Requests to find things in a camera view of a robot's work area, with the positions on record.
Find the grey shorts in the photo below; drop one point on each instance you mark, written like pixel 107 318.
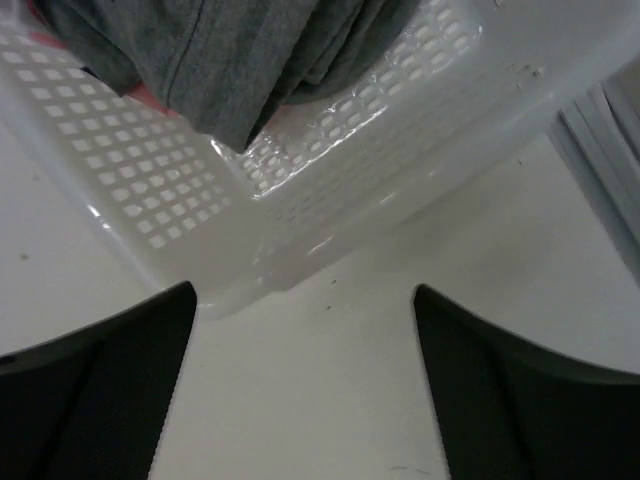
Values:
pixel 227 66

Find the aluminium right side rail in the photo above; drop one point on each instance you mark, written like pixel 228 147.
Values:
pixel 597 137

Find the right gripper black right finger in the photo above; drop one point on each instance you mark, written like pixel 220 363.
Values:
pixel 507 408

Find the white plastic basket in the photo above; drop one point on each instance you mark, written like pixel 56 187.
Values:
pixel 463 85

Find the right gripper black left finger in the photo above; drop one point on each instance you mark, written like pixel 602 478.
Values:
pixel 92 404

